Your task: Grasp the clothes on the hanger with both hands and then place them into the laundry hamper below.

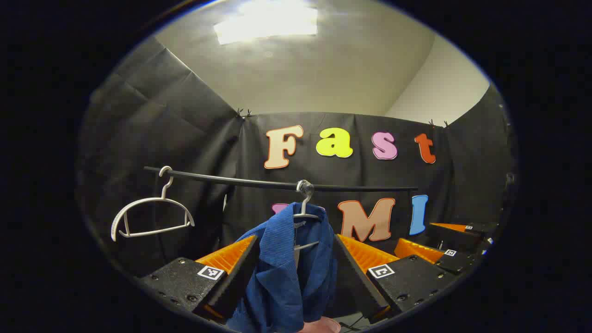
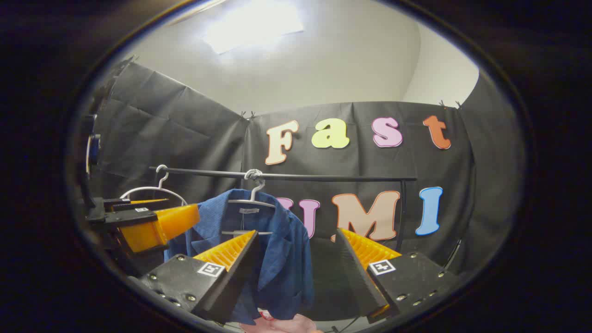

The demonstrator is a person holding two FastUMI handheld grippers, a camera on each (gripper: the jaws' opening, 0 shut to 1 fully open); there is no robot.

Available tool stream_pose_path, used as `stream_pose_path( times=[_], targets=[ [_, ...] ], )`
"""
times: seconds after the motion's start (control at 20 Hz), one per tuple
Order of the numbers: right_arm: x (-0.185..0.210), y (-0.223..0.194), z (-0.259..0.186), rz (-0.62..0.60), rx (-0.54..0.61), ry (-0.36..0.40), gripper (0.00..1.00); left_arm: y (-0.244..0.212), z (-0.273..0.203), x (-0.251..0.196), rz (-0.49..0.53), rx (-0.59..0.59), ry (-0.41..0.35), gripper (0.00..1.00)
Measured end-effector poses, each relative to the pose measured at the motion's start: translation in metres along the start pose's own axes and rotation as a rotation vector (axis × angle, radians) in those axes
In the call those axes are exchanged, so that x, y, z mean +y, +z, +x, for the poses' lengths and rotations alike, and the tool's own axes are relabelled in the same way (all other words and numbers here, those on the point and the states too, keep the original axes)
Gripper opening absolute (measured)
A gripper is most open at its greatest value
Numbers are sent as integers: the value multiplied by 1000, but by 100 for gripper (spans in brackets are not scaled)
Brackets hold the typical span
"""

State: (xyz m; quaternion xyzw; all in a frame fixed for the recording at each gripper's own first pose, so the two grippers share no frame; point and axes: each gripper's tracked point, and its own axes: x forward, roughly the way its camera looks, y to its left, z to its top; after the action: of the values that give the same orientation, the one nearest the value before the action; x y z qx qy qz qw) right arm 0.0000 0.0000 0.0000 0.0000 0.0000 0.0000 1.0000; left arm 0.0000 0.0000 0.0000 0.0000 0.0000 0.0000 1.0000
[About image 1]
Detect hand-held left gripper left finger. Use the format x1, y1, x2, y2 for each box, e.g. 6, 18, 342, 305
138, 234, 260, 322

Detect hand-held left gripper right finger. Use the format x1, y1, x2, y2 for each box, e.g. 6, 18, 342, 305
333, 234, 459, 324

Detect blue ribbed shirt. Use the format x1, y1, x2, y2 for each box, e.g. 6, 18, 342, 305
226, 202, 339, 333

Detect pink laundry hamper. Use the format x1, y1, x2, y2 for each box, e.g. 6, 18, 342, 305
298, 317, 342, 333

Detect black clothes rack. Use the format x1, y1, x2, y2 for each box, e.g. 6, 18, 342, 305
143, 166, 419, 193

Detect white plastic clothes hanger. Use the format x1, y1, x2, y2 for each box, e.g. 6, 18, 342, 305
293, 179, 322, 253
110, 166, 196, 242

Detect ceiling light panel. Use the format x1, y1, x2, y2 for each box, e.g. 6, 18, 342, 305
214, 0, 319, 45

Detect black floor cables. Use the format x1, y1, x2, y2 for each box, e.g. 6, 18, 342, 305
340, 314, 370, 331

